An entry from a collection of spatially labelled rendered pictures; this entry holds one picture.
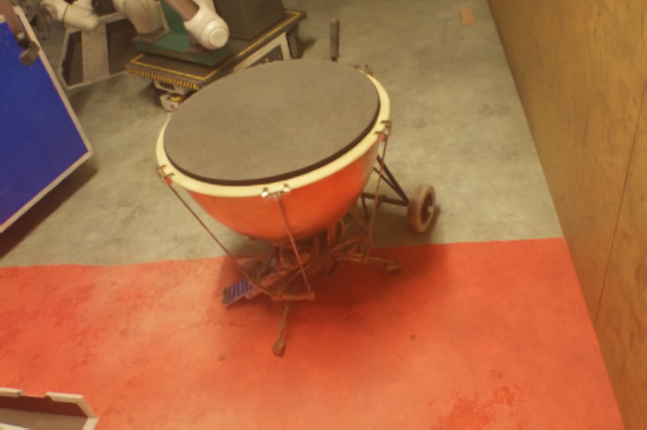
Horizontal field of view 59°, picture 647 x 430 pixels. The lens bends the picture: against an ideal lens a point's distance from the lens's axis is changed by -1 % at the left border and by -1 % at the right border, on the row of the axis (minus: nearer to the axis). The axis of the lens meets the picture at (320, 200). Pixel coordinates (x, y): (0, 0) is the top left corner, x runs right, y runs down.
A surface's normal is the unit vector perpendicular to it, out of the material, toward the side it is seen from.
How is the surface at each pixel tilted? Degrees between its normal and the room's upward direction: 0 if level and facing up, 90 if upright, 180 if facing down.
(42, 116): 90
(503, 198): 0
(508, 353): 0
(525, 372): 0
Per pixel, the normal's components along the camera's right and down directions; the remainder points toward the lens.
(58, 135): 0.88, 0.17
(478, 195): -0.17, -0.76
